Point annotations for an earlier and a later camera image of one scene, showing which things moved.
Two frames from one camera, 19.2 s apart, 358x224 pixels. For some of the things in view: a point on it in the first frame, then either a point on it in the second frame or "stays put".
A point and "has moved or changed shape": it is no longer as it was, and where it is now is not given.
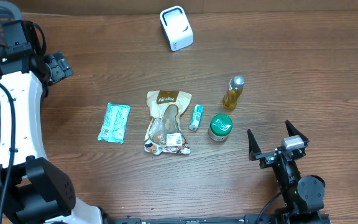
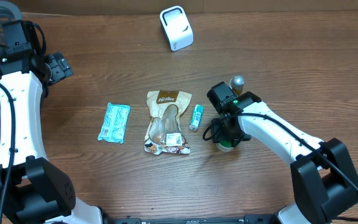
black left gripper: (59, 67) stays put
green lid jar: (220, 127) has moved or changed shape
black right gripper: (267, 157) -> (221, 134)
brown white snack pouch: (166, 134) stays put
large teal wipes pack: (114, 123) stays put
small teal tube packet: (196, 117) stays put
